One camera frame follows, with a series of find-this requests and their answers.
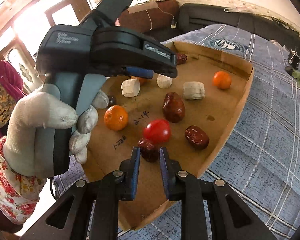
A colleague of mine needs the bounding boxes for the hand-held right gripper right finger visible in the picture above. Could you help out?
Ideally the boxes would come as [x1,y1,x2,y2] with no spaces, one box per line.
[159,147,278,240]

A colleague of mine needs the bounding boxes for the round white yam chunk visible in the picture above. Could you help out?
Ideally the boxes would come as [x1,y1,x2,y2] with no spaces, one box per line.
[183,81,205,100]

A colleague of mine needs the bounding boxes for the small orange tangerine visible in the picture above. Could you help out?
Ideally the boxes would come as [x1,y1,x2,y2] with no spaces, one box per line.
[212,71,232,90]
[131,76,150,85]

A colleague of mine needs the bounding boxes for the person's left hand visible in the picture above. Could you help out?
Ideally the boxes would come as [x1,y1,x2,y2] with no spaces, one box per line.
[2,84,110,178]

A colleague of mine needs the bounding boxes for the wooden glazed door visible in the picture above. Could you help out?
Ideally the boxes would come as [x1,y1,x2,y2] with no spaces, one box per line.
[0,0,110,63]

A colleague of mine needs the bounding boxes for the large red date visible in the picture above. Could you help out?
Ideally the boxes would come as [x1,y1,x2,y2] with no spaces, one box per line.
[162,91,186,124]

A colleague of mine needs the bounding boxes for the black sofa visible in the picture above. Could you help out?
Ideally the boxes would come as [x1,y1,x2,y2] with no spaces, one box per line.
[179,3,300,47]

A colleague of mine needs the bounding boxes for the clear plastic bag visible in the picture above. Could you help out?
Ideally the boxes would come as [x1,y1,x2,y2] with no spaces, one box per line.
[224,6,245,13]

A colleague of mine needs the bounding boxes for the black device box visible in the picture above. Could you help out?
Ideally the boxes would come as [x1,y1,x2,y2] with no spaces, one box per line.
[287,50,300,70]

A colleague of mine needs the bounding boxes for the white charging cable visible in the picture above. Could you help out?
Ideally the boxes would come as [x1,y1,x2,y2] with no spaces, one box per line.
[155,4,178,28]

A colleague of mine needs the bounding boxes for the large orange tangerine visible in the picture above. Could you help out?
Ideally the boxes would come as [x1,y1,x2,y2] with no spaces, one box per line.
[104,105,129,131]

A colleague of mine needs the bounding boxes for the brown sofa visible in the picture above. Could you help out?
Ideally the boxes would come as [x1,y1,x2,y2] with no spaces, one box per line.
[116,0,180,34]

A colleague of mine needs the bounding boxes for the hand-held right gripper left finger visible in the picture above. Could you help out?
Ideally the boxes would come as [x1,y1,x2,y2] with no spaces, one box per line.
[25,147,142,240]

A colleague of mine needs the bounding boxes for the small red date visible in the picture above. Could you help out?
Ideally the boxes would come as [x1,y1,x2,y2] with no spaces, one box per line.
[138,138,160,163]

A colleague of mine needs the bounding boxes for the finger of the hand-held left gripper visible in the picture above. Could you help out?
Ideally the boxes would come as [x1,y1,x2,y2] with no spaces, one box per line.
[120,66,154,78]

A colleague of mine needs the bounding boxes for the person's left forearm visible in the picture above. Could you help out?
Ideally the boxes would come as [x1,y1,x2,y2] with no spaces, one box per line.
[0,136,48,225]

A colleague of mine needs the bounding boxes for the cardboard tray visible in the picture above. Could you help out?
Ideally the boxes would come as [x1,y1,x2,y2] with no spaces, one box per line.
[81,40,255,232]

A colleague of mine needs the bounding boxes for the red tomato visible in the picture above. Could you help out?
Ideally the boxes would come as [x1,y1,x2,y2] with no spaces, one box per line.
[143,119,171,145]

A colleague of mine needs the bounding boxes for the patterned garment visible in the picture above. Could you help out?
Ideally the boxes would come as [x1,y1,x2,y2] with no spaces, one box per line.
[0,60,25,135]

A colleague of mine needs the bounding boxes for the elongated red date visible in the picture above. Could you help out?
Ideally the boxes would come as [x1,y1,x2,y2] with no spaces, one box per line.
[185,125,210,150]

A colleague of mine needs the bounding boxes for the irregular white yam chunk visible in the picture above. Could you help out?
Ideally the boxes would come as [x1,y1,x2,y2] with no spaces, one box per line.
[121,78,141,98]

